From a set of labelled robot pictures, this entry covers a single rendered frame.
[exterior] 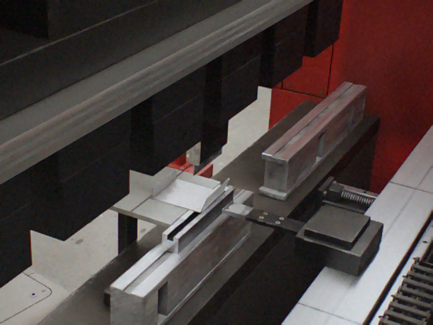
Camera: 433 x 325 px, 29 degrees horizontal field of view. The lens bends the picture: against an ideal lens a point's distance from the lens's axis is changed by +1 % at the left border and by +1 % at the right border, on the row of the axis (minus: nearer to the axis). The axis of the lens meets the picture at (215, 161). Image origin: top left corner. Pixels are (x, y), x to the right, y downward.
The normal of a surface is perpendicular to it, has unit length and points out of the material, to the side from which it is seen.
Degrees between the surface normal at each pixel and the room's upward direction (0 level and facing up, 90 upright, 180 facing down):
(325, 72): 90
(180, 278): 90
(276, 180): 90
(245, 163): 0
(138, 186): 0
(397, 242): 0
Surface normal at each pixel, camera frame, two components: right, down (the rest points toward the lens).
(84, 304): 0.05, -0.90
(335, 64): -0.47, 0.37
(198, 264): 0.88, 0.25
